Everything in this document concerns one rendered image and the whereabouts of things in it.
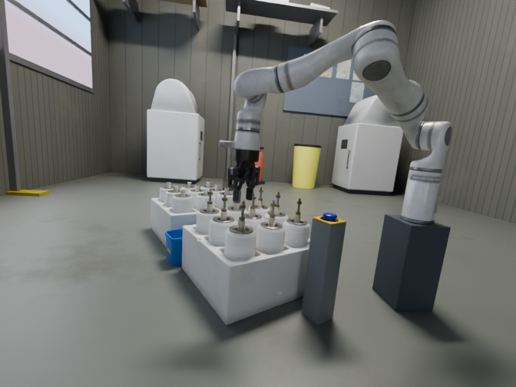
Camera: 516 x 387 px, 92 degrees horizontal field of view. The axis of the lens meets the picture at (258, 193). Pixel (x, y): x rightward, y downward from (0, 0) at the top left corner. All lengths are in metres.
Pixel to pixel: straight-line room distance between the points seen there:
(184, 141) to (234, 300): 2.65
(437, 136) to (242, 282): 0.73
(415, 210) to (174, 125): 2.80
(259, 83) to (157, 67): 3.57
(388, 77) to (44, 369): 0.98
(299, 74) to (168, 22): 3.77
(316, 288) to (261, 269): 0.17
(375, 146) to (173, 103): 2.62
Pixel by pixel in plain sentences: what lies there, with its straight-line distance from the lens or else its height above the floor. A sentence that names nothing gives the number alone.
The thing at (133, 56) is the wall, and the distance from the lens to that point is 4.33.
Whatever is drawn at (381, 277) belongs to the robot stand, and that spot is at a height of 0.07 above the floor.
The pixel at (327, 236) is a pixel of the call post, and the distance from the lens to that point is 0.74.
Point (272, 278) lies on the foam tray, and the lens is 0.83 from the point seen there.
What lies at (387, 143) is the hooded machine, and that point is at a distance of 3.83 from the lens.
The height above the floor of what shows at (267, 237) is 0.23.
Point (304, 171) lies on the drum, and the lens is 3.58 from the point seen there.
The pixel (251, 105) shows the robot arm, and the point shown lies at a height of 0.62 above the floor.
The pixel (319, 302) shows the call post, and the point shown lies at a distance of 0.82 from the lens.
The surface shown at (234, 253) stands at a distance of 0.76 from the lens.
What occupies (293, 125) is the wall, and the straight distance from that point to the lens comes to 4.11.
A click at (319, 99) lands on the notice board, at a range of 4.25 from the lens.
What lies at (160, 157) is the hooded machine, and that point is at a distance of 3.32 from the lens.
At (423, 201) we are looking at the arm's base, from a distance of 0.97.
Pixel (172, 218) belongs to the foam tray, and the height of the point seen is 0.17.
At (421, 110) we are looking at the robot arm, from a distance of 0.82.
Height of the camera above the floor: 0.50
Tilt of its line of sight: 10 degrees down
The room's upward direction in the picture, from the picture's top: 5 degrees clockwise
